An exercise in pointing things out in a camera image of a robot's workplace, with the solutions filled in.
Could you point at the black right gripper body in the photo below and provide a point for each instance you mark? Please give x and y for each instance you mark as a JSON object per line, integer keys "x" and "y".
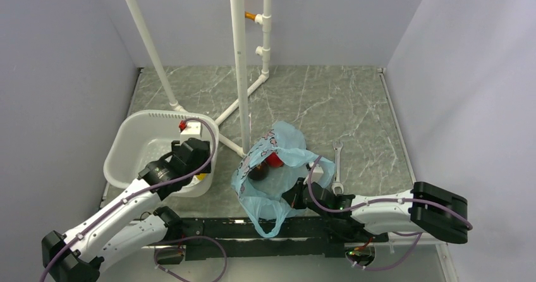
{"x": 298, "y": 202}

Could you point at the yellow fake fruit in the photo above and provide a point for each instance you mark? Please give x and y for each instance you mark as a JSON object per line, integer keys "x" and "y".
{"x": 201, "y": 176}

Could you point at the light blue printed plastic bag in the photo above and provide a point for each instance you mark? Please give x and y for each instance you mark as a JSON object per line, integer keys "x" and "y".
{"x": 262, "y": 200}

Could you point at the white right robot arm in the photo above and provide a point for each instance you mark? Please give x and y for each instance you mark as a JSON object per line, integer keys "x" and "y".
{"x": 425, "y": 208}

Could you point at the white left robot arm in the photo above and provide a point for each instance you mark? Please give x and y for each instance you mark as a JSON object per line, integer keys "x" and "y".
{"x": 132, "y": 220}

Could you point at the red fake apple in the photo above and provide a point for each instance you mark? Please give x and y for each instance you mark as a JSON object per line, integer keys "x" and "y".
{"x": 274, "y": 161}

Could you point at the brown fake fruit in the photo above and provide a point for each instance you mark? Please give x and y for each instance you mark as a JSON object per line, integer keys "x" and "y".
{"x": 259, "y": 172}

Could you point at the silver combination wrench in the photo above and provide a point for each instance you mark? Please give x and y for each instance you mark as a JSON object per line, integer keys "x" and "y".
{"x": 337, "y": 187}

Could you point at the white plastic basket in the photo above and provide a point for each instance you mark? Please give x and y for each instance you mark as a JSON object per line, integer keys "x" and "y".
{"x": 145, "y": 136}

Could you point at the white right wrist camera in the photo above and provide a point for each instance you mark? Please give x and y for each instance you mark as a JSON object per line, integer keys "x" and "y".
{"x": 317, "y": 172}

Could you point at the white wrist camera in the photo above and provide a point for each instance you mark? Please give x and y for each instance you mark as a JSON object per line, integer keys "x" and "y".
{"x": 190, "y": 129}
{"x": 317, "y": 172}

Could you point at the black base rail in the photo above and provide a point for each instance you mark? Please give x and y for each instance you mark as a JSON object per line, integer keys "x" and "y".
{"x": 202, "y": 238}

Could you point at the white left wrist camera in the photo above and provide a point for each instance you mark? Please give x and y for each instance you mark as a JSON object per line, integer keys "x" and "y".
{"x": 190, "y": 129}

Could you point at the white PVC pipe frame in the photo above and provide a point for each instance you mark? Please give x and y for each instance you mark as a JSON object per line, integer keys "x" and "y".
{"x": 238, "y": 17}

